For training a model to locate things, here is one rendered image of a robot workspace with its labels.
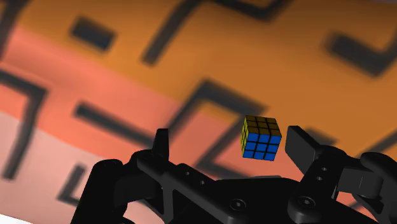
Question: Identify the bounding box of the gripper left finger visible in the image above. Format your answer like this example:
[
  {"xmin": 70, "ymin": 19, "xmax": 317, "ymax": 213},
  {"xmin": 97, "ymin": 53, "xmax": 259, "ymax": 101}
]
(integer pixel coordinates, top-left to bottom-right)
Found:
[{"xmin": 70, "ymin": 128, "xmax": 240, "ymax": 224}]

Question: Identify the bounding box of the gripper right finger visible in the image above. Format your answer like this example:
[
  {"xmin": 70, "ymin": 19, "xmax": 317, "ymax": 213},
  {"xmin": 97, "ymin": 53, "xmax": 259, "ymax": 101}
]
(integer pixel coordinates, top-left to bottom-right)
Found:
[{"xmin": 284, "ymin": 125, "xmax": 397, "ymax": 224}]

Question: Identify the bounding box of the colourful puzzle cube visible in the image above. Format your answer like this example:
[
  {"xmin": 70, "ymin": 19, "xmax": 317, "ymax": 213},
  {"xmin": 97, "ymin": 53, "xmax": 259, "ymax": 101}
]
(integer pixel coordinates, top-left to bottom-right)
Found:
[{"xmin": 240, "ymin": 115, "xmax": 282, "ymax": 162}]

